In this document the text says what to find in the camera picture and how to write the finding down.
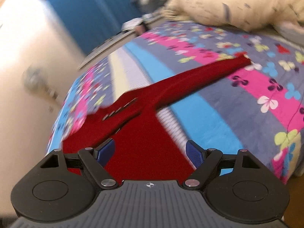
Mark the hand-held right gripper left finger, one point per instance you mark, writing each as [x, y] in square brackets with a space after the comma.
[105, 150]

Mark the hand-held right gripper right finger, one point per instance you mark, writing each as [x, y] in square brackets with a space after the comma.
[196, 153]

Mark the red knit sweater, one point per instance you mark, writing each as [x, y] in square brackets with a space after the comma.
[142, 147]

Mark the white clothes pile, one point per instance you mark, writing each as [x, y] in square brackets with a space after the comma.
[133, 25]

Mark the floral striped blanket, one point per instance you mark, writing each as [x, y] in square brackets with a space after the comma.
[213, 123]

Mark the white standing fan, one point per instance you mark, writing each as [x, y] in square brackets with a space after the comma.
[33, 78]

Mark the blue curtain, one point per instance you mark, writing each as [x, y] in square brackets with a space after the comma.
[95, 16]

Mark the cream star print pillow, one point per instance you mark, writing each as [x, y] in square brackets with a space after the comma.
[237, 2]

